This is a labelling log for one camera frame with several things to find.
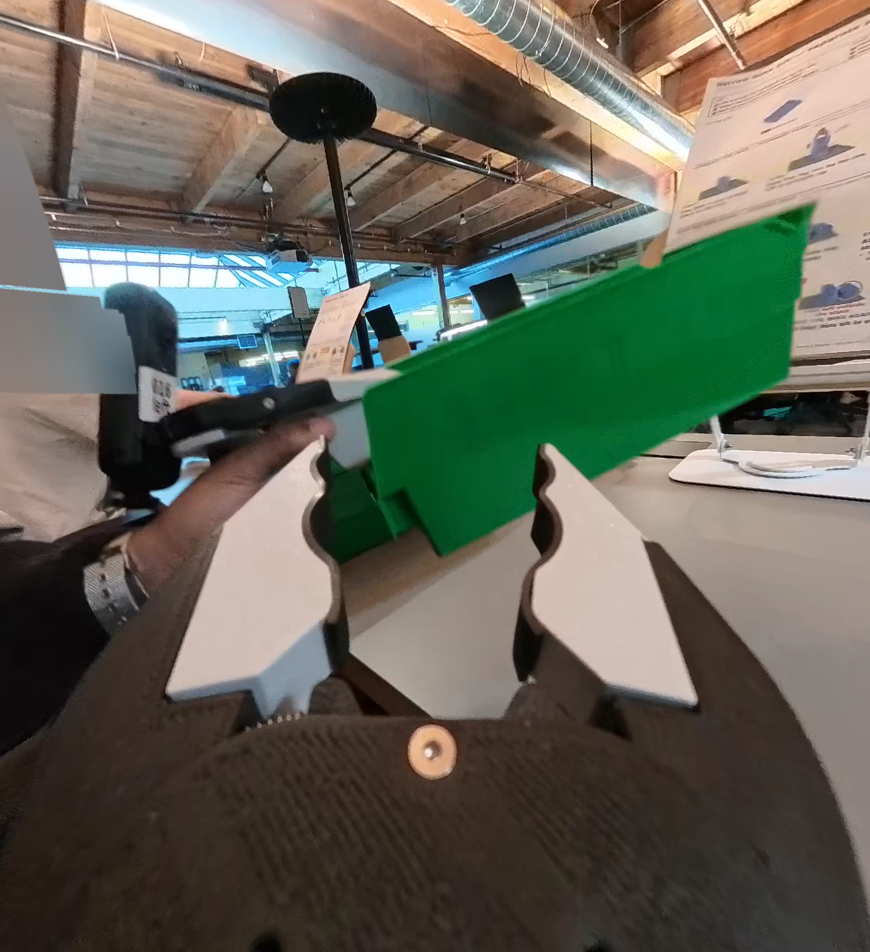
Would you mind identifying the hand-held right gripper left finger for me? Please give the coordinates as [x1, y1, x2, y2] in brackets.
[164, 437, 351, 722]

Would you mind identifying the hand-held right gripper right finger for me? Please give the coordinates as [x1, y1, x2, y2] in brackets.
[513, 443, 699, 708]

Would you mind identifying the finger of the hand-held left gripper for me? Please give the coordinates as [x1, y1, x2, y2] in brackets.
[327, 372, 402, 471]

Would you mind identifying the green plastic bin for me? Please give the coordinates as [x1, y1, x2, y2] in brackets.
[360, 204, 816, 557]
[327, 452, 424, 564]

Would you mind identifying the person's left forearm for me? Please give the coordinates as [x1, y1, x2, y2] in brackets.
[0, 521, 134, 767]

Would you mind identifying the grey desk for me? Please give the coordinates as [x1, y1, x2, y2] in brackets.
[342, 435, 870, 893]

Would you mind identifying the person's left hand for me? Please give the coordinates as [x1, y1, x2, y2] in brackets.
[131, 416, 337, 594]

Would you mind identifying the person's white shirt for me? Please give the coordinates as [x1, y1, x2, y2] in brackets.
[0, 335, 116, 544]

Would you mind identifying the grey wristwatch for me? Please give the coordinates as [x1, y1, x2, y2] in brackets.
[84, 532, 149, 633]

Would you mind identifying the white ceiling projector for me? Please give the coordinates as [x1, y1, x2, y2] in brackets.
[262, 234, 315, 275]

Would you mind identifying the black disc floor lamp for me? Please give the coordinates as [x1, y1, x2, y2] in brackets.
[269, 72, 378, 373]

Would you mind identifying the printed instruction sheet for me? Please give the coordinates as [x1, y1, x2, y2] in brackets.
[665, 0, 870, 358]

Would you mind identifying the silver ribbed duct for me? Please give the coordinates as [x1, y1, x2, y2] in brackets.
[446, 0, 696, 161]

